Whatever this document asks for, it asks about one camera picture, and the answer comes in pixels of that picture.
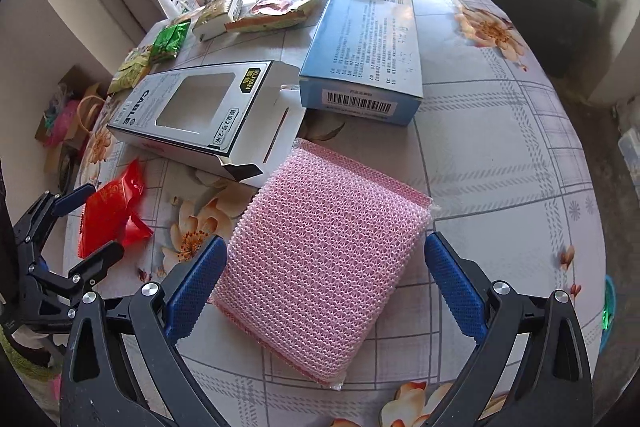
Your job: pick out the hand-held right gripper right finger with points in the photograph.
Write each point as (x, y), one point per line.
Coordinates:
(455, 287)

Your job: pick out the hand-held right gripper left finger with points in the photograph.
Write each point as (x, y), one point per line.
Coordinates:
(192, 292)

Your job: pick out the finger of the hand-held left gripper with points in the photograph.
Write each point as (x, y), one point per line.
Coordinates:
(75, 199)
(105, 254)

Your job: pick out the red foil packet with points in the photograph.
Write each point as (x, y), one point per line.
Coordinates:
(107, 207)

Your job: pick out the pink mesh sponge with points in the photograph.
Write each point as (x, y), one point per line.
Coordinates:
(320, 267)

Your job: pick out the blue plastic mesh basket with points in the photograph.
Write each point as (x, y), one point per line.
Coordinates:
(611, 287)

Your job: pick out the brown paper bag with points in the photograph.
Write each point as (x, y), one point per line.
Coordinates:
(80, 107)

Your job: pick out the pale green snack packet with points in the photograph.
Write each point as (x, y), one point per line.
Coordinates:
(130, 72)

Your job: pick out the white black windowed carton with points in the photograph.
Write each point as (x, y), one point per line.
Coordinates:
(250, 127)

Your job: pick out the bright green small packet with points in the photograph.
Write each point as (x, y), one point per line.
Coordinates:
(167, 42)

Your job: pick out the clear plastic container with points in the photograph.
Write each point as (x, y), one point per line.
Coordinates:
(630, 152)

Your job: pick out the white green snack packet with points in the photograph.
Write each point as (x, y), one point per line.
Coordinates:
(215, 14)

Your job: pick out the blue cardboard box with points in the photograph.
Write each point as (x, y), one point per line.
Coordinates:
(365, 37)

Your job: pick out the dark grey cabinet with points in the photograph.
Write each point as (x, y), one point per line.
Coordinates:
(550, 37)

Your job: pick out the red orange snack packet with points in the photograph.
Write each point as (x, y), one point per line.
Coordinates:
(275, 7)

